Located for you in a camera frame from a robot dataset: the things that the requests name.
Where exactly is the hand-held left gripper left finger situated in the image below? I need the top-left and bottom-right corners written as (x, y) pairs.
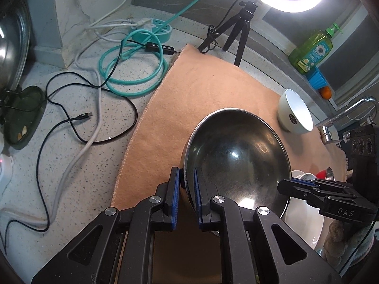
top-left (31, 167), bottom-right (181, 284)

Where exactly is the white ceramic bowl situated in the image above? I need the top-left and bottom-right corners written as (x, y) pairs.
top-left (277, 89), bottom-right (314, 133)

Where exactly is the white plug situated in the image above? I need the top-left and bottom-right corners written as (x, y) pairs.
top-left (134, 18), bottom-right (155, 29)

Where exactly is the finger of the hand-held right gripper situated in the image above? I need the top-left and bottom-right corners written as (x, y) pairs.
top-left (277, 179), bottom-right (330, 207)
top-left (292, 177), bottom-right (357, 196)

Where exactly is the black usb cable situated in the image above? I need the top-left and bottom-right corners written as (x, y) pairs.
top-left (0, 34), bottom-right (149, 244)

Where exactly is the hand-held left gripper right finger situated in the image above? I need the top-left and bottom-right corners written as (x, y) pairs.
top-left (193, 167), bottom-right (344, 284)

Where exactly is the round teal power strip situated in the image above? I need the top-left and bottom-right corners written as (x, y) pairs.
top-left (128, 18), bottom-right (173, 43)

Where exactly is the steel pot lid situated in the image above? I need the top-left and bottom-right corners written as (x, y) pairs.
top-left (0, 0), bottom-right (32, 91)

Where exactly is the white power cable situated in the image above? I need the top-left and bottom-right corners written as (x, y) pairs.
top-left (0, 0), bottom-right (149, 224)

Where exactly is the blue ribbed cup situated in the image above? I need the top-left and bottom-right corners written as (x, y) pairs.
top-left (306, 67), bottom-right (331, 91)

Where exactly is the black ring light cable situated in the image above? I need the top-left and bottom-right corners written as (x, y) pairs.
top-left (173, 0), bottom-right (252, 55)

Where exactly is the green dish soap bottle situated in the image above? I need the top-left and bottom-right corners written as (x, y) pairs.
top-left (289, 23), bottom-right (341, 75)

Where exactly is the orange felt mat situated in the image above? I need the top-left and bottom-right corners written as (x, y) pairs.
top-left (110, 44), bottom-right (349, 284)

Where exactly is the dark green tray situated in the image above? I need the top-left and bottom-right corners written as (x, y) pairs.
top-left (0, 86), bottom-right (47, 151)

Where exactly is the stainless steel bowl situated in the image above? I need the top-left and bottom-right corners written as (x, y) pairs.
top-left (180, 108), bottom-right (292, 238)

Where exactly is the chrome faucet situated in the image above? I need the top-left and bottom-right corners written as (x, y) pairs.
top-left (315, 95), bottom-right (379, 146)

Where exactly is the black tripod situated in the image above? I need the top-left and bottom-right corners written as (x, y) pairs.
top-left (198, 0), bottom-right (257, 67)

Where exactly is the black inline cable controller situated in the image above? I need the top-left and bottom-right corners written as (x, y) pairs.
top-left (145, 43), bottom-right (175, 55)

